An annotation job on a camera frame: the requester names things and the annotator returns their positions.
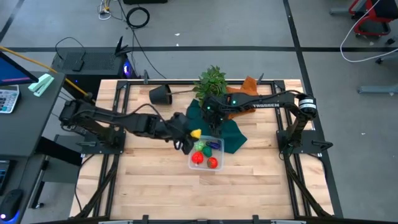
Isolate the black computer mouse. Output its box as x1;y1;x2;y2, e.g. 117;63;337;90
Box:
0;189;24;223

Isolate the black coiled cable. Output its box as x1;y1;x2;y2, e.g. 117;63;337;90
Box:
125;6;151;30

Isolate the yellow cable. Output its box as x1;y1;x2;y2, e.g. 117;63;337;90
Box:
0;45;91;98

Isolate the black computer tower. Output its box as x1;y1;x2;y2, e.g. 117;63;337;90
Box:
50;35;137;96

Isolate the dark green cloth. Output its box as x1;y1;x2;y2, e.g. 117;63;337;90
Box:
185;98;249;154

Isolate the purple toy eggplant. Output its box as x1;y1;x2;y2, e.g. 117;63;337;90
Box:
205;140;222;151

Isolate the black plant pot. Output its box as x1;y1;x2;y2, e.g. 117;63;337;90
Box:
149;84;174;106

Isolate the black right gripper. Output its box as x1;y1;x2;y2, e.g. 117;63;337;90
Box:
203;104;226;138

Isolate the grey calculator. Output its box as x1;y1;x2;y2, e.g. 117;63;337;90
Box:
0;85;21;114

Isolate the black metal table frame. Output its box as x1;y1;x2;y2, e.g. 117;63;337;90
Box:
70;79;343;224

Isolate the orange cloth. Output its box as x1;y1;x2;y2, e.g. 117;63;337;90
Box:
225;76;260;121

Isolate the white cable bundle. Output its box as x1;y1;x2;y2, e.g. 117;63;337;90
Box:
98;0;113;21

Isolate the computer monitor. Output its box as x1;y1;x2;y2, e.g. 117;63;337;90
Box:
0;51;40;87

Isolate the red and black chair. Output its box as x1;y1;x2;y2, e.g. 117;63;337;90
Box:
329;0;398;39

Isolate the green leafy plant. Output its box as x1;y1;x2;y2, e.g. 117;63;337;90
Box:
167;65;229;106

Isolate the clear plastic tupperware container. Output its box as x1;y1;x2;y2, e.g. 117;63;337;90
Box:
187;134;225;172

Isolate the black desk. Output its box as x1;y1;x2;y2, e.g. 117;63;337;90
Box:
0;71;67;224

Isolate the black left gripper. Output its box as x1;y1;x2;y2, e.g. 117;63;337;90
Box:
169;111;196;156

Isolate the mint green stapler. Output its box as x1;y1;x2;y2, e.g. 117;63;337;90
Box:
27;73;55;98

